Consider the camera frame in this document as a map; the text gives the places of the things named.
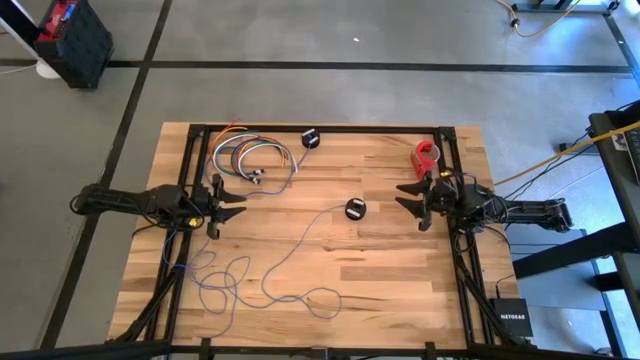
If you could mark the black Netgear network switch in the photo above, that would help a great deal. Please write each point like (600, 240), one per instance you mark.
(512, 317)

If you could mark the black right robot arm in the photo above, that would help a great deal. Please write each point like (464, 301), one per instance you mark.
(530, 210)

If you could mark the black storage bin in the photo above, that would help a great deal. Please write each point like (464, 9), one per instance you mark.
(85, 55)

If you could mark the black keyboard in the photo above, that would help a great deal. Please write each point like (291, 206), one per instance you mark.
(635, 150)

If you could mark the black stand base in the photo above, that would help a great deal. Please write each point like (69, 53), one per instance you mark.
(550, 7)

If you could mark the red box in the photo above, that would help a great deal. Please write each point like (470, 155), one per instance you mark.
(55, 20)

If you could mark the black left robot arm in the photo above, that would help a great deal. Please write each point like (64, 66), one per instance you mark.
(115, 200)

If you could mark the white floor object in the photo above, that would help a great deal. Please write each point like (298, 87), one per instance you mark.
(47, 71)

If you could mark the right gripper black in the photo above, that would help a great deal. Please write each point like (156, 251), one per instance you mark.
(450, 200)

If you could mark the black standing desk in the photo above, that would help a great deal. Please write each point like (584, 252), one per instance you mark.
(615, 175)

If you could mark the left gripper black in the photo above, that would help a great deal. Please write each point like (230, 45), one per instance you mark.
(200, 202)

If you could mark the small black round reel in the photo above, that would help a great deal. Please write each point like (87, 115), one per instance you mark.
(310, 138)

